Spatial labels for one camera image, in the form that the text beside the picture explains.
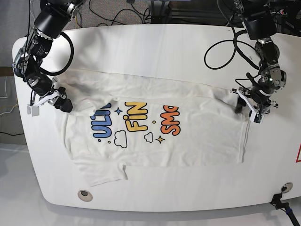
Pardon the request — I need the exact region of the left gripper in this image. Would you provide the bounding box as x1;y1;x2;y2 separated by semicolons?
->
231;84;279;116

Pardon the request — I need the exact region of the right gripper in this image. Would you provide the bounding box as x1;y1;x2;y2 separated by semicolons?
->
29;76;73;113

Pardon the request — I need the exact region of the white printed T-shirt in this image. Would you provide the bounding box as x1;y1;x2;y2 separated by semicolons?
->
56;70;250;186

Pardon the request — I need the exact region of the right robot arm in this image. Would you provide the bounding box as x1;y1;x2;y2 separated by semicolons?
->
12;0;85;113

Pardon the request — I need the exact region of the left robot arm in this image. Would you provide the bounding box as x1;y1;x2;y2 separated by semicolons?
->
231;0;286;123

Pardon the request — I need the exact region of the red white warning sticker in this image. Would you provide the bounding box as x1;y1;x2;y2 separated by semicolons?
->
296;145;301;163

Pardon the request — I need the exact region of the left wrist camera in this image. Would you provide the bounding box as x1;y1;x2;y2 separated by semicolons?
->
249;111;264;124

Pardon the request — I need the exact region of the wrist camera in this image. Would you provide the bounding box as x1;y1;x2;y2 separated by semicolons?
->
249;111;264;124
27;105;40;117

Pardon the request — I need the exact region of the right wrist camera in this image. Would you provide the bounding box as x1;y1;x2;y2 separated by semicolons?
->
27;105;40;117

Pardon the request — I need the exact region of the white cable on floor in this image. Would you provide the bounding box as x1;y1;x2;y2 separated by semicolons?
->
0;75;19;116

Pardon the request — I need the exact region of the left table cable grommet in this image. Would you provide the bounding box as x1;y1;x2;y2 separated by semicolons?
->
78;190;93;202

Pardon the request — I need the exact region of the table cable grommet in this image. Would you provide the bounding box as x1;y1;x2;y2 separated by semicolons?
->
78;190;93;202
280;182;293;194

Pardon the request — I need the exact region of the right table cable grommet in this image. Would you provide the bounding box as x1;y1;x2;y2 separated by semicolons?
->
280;182;293;194

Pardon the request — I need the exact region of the black camera clamp mount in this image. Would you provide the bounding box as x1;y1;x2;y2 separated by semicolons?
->
270;194;300;226

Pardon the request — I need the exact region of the black aluminium frame base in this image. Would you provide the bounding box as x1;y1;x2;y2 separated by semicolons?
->
146;0;191;24

